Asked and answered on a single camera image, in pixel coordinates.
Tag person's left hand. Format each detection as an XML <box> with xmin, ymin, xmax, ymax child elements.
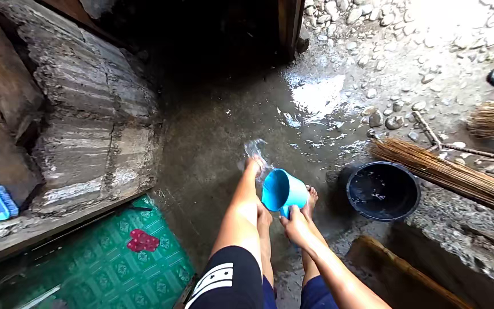
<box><xmin>245</xmin><ymin>155</ymin><xmax>266</xmax><ymax>178</ymax></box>

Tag person's right hand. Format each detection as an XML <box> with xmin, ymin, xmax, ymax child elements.
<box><xmin>280</xmin><ymin>205</ymin><xmax>317</xmax><ymax>249</ymax></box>

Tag light blue plastic dipper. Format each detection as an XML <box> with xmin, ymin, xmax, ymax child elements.
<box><xmin>262</xmin><ymin>168</ymin><xmax>309</xmax><ymax>220</ymax></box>

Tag person's right forearm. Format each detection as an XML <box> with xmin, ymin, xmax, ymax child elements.
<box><xmin>302</xmin><ymin>227</ymin><xmax>392</xmax><ymax>309</ymax></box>

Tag person's legs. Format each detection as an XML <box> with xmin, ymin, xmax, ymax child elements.
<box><xmin>256</xmin><ymin>185</ymin><xmax>340</xmax><ymax>309</ymax></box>

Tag black plastic bucket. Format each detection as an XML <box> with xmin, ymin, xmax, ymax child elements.
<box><xmin>346</xmin><ymin>161</ymin><xmax>422</xmax><ymax>222</ymax></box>

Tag brown wooden plank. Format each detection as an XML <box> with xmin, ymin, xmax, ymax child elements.
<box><xmin>346</xmin><ymin>235</ymin><xmax>475</xmax><ymax>309</ymax></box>

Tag pile of stones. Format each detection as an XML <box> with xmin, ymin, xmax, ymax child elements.
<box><xmin>303</xmin><ymin>0</ymin><xmax>494</xmax><ymax>166</ymax></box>

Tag red cloth piece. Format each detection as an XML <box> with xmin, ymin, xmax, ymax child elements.
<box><xmin>126</xmin><ymin>229</ymin><xmax>160</xmax><ymax>253</ymax></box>

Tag long brown stick broom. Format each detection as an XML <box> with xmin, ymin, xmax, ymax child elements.
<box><xmin>370</xmin><ymin>137</ymin><xmax>494</xmax><ymax>221</ymax></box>

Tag green patterned floor mat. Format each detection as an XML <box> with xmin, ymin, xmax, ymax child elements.
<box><xmin>0</xmin><ymin>194</ymin><xmax>196</xmax><ymax>309</ymax></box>

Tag rusty metal rods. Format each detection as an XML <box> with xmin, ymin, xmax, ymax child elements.
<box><xmin>412</xmin><ymin>110</ymin><xmax>494</xmax><ymax>181</ymax></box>

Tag thin white stick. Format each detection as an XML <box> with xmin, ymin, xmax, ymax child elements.
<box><xmin>19</xmin><ymin>285</ymin><xmax>61</xmax><ymax>309</ymax></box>

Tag large brown wooden beam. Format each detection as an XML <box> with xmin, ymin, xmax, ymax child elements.
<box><xmin>0</xmin><ymin>0</ymin><xmax>46</xmax><ymax>210</ymax></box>

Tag dark wooden door post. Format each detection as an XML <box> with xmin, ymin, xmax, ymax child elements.
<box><xmin>278</xmin><ymin>0</ymin><xmax>306</xmax><ymax>62</ymax></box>

